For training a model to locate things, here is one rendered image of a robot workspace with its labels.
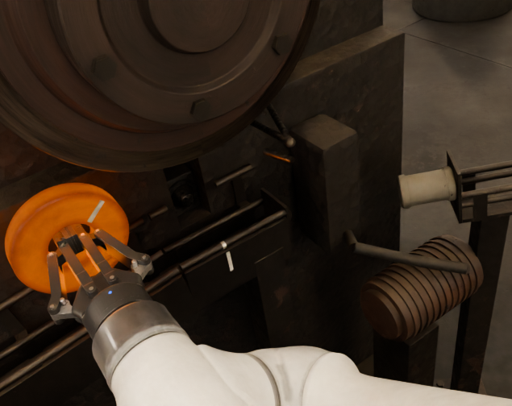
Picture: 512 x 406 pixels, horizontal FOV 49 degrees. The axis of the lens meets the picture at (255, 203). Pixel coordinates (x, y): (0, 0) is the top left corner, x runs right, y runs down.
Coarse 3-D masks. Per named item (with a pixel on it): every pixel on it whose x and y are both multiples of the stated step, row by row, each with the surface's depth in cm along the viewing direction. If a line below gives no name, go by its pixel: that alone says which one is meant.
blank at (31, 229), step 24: (48, 192) 70; (72, 192) 70; (96, 192) 72; (24, 216) 68; (48, 216) 69; (72, 216) 71; (96, 216) 73; (120, 216) 76; (24, 240) 69; (48, 240) 71; (120, 240) 78; (24, 264) 71; (48, 288) 75; (72, 288) 77
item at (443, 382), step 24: (480, 240) 102; (504, 240) 102; (480, 288) 110; (480, 312) 114; (456, 336) 126; (480, 336) 118; (456, 360) 128; (480, 360) 123; (456, 384) 130; (480, 384) 139
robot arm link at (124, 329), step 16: (128, 304) 57; (144, 304) 57; (160, 304) 59; (112, 320) 56; (128, 320) 55; (144, 320) 55; (160, 320) 56; (96, 336) 56; (112, 336) 55; (128, 336) 54; (144, 336) 54; (96, 352) 56; (112, 352) 54; (112, 368) 53
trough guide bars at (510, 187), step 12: (468, 168) 99; (480, 168) 98; (492, 168) 98; (504, 168) 98; (468, 180) 100; (480, 180) 100; (468, 192) 94; (480, 192) 94; (492, 192) 94; (504, 192) 94; (468, 204) 95; (480, 204) 95; (480, 216) 97
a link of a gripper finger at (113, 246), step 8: (96, 232) 71; (104, 232) 71; (104, 240) 69; (112, 240) 69; (104, 248) 71; (112, 248) 69; (120, 248) 68; (128, 248) 68; (120, 256) 68; (128, 256) 67; (136, 256) 67; (144, 256) 66; (128, 264) 68; (144, 264) 66; (152, 272) 67
